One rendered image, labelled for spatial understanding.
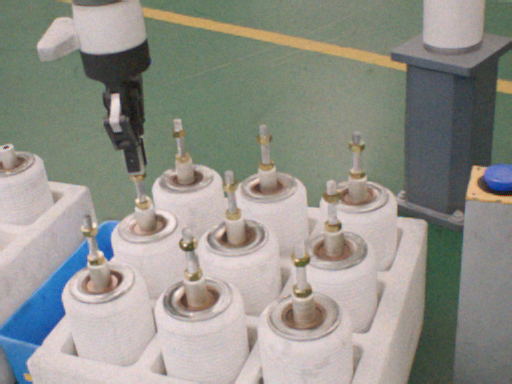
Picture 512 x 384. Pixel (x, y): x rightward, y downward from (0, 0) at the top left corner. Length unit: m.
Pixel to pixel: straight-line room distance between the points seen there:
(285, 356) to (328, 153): 0.90
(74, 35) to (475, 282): 0.52
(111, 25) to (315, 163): 0.84
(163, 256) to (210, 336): 0.17
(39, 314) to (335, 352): 0.51
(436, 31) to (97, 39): 0.62
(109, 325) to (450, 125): 0.68
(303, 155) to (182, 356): 0.86
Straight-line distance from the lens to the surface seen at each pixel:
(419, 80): 1.28
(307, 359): 0.76
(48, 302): 1.15
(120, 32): 0.81
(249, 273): 0.88
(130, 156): 0.89
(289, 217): 0.98
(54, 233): 1.17
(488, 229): 0.87
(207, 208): 1.02
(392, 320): 0.89
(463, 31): 1.26
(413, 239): 1.02
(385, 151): 1.61
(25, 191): 1.16
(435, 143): 1.31
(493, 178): 0.86
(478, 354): 0.98
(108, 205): 1.53
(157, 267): 0.93
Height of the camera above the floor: 0.76
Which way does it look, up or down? 32 degrees down
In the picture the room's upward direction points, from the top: 8 degrees counter-clockwise
